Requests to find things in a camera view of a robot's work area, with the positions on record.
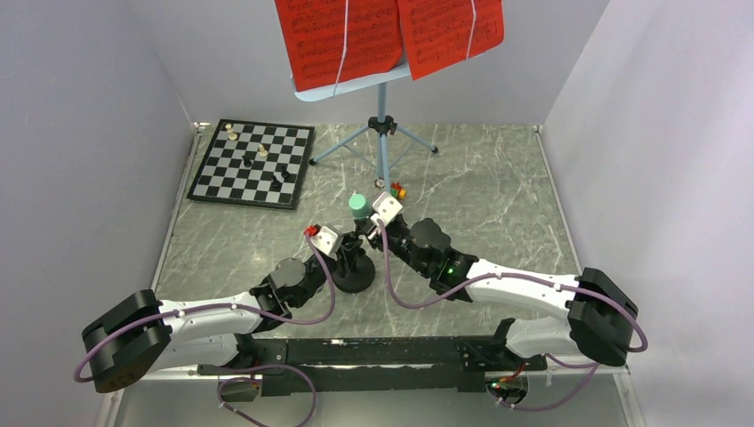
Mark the black microphone stand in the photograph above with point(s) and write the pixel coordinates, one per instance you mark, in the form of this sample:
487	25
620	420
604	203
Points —
365	274

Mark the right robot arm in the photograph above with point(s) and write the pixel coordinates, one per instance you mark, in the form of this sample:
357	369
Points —
586	313

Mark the black white chessboard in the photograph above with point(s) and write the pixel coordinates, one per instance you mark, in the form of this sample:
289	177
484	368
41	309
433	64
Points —
222	178

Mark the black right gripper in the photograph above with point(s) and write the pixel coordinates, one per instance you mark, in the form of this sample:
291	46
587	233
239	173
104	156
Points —
374	235

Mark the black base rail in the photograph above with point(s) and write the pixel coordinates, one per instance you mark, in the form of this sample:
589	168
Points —
462	363

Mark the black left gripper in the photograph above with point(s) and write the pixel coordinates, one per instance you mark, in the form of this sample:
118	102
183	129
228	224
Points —
343	261

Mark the right red sheet music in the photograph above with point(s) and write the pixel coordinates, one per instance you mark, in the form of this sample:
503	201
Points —
440	33

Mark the colourful toy brick car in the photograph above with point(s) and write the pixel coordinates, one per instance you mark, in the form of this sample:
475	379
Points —
397	191

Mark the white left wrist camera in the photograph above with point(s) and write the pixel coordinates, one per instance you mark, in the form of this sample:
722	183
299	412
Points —
325	238

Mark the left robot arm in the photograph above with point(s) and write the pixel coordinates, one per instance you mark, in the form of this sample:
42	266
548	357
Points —
143	334

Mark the left red sheet music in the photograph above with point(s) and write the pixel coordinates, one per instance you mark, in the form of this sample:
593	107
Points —
332	42

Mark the light blue music stand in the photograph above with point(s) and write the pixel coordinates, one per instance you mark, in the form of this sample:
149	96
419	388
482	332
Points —
382	124

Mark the red sheet music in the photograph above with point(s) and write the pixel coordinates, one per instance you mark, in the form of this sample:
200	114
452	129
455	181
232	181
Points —
440	33
332	42

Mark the cream chess piece back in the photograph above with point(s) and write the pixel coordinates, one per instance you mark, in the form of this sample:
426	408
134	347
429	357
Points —
230	130

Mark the mint green microphone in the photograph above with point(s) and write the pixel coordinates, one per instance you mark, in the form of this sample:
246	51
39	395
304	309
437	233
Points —
359	206

